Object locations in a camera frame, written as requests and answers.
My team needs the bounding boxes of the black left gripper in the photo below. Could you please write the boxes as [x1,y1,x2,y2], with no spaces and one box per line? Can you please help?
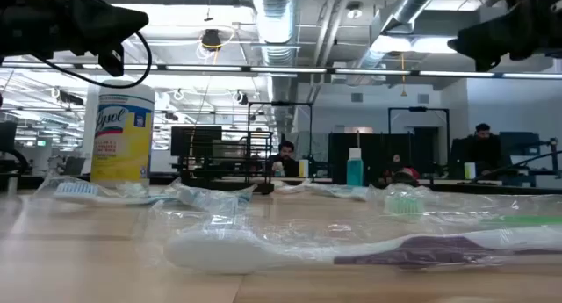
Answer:
[0,0,149,78]

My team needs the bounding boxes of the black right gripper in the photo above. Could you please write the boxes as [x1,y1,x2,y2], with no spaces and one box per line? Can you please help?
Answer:
[447,0,562,73]

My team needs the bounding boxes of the blue white toothbrush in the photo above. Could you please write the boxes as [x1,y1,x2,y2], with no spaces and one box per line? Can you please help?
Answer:
[302,182,372,203]
[34,175,258,214]

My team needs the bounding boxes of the teal mouthwash bottle white cap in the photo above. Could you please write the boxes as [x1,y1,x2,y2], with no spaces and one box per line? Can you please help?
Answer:
[345,148,364,188]

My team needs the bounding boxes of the long ceiling light strip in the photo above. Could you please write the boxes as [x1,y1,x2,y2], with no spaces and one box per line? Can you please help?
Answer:
[0,61,562,79]

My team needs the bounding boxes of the blue grey monitor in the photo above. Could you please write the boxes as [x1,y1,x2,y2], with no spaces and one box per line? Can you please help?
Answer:
[500,130,542,157]

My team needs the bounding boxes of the person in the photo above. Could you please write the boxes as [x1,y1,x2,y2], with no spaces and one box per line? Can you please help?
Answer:
[270,140,302,179]
[384,153,421,185]
[456,122,504,179]

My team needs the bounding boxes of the yellow white wipes canister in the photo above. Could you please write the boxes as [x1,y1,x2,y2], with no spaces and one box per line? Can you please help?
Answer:
[90,79,156,189]

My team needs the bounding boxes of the grey laptop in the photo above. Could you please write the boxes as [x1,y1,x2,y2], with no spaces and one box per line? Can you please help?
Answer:
[61,155,87,176]

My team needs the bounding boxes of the dark office chair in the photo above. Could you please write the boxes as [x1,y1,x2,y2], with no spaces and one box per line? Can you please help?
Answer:
[0,120,32,177]

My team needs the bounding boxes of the black partition panels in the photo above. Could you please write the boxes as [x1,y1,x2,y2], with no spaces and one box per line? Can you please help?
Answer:
[328,131,440,184]

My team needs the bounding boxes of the purple white wrapped toothbrush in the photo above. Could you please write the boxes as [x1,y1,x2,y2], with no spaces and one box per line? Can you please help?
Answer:
[140,206,562,277]

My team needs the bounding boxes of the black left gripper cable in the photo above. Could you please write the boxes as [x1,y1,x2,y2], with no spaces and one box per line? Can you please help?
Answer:
[32,30,154,90]

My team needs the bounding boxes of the black stand frame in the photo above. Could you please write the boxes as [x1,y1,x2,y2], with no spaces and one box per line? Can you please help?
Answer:
[387,105,451,184]
[247,100,314,184]

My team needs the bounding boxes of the slanted silver ceiling duct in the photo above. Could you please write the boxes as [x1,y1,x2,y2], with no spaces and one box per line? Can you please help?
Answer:
[350,0,444,71]

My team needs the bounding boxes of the hanging yellow cord pendant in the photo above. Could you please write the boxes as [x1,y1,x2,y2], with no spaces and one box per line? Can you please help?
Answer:
[399,52,408,97]

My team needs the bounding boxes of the hanging ceiling camera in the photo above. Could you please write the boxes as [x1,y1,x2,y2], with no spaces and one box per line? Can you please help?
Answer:
[200,28,223,49]

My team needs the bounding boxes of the black aluminium table frame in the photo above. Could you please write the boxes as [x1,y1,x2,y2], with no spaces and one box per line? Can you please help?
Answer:
[0,173,562,195]

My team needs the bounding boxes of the round silver ceiling duct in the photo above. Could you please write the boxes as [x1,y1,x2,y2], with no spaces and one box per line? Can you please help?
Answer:
[252,0,304,67]

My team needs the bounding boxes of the black wire caddy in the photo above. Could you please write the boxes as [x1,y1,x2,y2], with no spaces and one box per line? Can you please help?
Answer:
[177,126,276,195]

